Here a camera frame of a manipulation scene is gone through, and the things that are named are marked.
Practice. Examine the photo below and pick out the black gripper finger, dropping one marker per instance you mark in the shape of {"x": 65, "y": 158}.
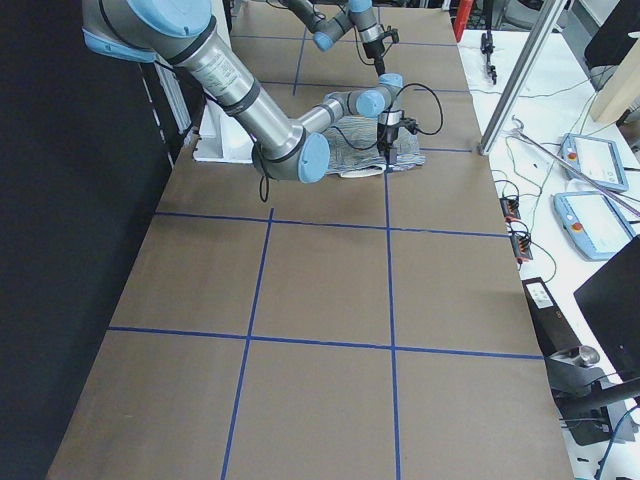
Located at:
{"x": 379, "y": 66}
{"x": 392, "y": 156}

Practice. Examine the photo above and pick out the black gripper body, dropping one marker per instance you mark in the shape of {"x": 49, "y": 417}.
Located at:
{"x": 387, "y": 133}
{"x": 373, "y": 51}

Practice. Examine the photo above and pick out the blue teach pendant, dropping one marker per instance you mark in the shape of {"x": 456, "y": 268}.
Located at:
{"x": 597, "y": 158}
{"x": 593, "y": 223}

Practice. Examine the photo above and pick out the lower blue teach pendant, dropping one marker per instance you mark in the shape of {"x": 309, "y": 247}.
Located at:
{"x": 593, "y": 223}

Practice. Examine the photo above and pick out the orange black connector strip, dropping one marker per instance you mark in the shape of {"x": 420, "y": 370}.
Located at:
{"x": 518, "y": 231}

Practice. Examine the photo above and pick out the navy white striped polo shirt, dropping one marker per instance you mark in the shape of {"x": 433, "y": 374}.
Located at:
{"x": 353, "y": 153}

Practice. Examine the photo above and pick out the aluminium frame post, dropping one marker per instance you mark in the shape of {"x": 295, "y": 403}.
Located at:
{"x": 536, "y": 40}

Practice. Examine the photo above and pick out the upper blue teach pendant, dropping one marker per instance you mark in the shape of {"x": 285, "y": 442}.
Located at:
{"x": 597, "y": 158}

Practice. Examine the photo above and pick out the black box with label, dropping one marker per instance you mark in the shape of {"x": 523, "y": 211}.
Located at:
{"x": 553, "y": 332}

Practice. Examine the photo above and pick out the black monitor corner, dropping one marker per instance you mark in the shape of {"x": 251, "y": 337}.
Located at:
{"x": 609, "y": 302}

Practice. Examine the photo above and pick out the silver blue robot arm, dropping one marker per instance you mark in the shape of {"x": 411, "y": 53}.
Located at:
{"x": 357, "y": 16}
{"x": 185, "y": 34}

